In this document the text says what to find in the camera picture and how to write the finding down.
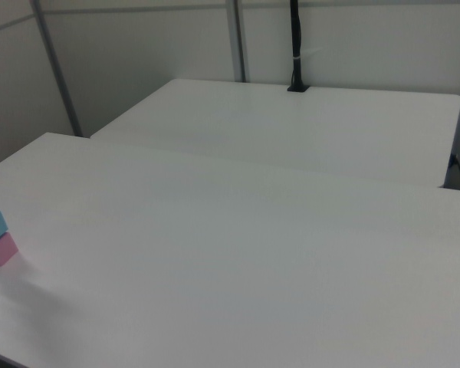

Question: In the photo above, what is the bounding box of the black camera pole with clamp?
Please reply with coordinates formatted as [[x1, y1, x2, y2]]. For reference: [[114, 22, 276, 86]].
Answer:
[[287, 0, 311, 93]]

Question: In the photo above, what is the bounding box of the grey metal frame post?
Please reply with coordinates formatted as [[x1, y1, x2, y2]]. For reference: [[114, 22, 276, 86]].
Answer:
[[226, 0, 251, 84], [29, 0, 84, 138]]

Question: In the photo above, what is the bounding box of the white adjoining table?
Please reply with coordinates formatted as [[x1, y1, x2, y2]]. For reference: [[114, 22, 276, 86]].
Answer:
[[90, 78, 460, 189]]

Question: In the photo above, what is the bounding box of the pink cube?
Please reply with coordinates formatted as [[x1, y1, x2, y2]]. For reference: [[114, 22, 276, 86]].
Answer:
[[0, 232, 19, 268]]

